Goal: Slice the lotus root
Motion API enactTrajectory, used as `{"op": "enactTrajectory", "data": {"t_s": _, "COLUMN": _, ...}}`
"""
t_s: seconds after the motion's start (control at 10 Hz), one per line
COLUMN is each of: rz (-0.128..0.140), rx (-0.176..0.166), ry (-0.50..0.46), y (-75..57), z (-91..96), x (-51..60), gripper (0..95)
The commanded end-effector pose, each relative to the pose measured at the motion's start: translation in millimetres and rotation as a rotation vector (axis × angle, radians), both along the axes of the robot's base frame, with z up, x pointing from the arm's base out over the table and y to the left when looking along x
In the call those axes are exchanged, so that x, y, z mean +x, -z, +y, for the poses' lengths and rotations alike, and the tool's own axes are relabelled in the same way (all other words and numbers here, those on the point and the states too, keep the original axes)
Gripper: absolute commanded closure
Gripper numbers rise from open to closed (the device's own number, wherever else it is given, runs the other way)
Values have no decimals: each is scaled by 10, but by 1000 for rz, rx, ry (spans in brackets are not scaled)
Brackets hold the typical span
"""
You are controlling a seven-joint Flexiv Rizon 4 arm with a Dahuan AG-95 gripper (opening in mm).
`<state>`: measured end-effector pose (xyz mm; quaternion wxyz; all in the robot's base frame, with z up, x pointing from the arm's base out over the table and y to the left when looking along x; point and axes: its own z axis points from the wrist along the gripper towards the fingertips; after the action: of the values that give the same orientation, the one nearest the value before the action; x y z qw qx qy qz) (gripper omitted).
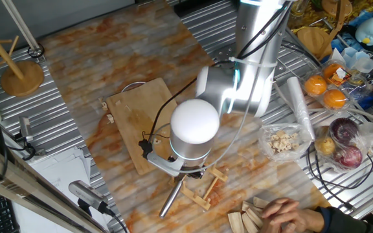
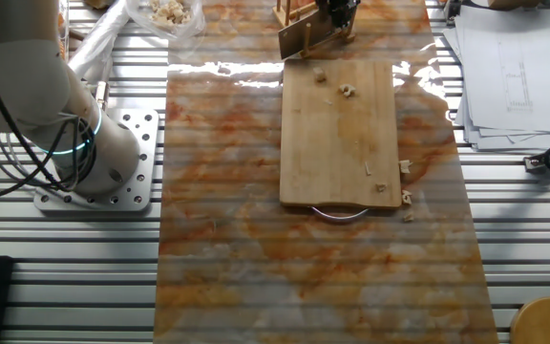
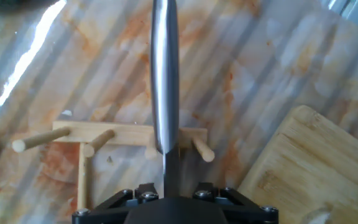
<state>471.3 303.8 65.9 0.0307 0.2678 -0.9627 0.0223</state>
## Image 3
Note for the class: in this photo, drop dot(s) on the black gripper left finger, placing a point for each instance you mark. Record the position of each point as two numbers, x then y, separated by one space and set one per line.
104 214

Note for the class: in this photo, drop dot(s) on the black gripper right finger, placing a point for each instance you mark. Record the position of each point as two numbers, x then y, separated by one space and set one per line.
250 214

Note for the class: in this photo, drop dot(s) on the steel cleaver knife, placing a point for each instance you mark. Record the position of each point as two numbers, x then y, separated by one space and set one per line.
165 77

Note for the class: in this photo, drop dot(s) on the dark sleeved forearm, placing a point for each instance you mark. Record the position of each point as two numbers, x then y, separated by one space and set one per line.
11 3

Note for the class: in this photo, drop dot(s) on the wooden peg rack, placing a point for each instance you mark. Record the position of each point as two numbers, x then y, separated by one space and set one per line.
126 133

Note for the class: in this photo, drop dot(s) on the wooden cutting board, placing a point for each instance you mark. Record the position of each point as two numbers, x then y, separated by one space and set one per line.
315 161

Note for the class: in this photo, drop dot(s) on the orange marble pattern mat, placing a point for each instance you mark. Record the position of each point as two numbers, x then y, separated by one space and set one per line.
259 62

